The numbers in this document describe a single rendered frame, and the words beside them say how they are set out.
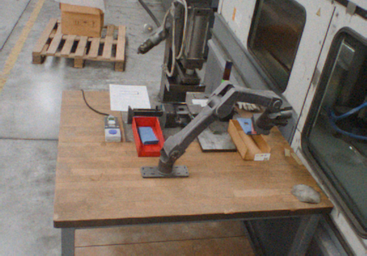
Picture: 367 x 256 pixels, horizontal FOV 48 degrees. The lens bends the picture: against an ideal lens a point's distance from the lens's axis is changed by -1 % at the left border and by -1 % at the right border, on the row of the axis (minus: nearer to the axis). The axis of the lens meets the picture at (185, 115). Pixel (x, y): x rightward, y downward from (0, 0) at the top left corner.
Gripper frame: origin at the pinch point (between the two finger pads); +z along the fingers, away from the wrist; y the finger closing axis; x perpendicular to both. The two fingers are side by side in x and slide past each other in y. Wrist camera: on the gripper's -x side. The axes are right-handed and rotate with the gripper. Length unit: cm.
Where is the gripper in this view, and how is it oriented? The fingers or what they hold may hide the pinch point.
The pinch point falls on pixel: (253, 132)
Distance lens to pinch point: 196.8
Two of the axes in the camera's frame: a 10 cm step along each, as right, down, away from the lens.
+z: -2.5, 4.7, 8.5
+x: -9.6, -0.3, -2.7
